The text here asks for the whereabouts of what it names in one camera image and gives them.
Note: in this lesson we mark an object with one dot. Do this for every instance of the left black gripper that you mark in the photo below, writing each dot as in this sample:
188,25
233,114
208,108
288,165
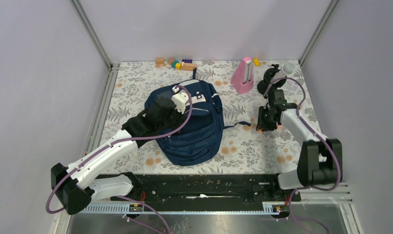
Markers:
181,120

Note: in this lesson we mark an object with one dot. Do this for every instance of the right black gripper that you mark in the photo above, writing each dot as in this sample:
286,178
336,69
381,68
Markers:
261,125

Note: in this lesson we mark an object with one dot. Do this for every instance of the navy blue student backpack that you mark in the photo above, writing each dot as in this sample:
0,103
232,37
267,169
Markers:
200,138

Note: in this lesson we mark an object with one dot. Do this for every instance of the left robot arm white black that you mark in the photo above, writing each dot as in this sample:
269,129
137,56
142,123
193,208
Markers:
76,185

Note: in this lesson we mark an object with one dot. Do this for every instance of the floral patterned table mat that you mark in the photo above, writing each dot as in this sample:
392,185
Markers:
243,149

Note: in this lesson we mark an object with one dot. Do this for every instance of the black stand with white tube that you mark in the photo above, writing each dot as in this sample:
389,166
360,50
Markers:
276,72

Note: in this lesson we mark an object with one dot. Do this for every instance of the pink metronome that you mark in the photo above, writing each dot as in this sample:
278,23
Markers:
243,78

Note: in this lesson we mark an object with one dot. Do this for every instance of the teal wooden block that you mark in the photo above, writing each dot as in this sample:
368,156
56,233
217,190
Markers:
175,62

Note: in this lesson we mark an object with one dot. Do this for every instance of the long tan wooden block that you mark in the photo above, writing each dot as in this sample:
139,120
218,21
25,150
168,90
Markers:
188,66

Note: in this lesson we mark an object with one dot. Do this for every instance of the tan wooden cube block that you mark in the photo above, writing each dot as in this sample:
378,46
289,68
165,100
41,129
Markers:
159,61

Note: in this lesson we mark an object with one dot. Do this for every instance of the round tan wooden block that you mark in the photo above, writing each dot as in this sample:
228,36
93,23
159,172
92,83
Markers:
170,61

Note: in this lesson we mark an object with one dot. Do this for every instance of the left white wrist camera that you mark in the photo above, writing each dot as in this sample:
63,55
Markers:
181,100

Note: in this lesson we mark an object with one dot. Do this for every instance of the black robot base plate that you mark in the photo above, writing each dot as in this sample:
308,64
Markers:
211,189

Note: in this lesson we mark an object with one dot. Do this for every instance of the slotted grey cable duct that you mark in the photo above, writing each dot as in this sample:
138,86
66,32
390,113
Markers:
136,209

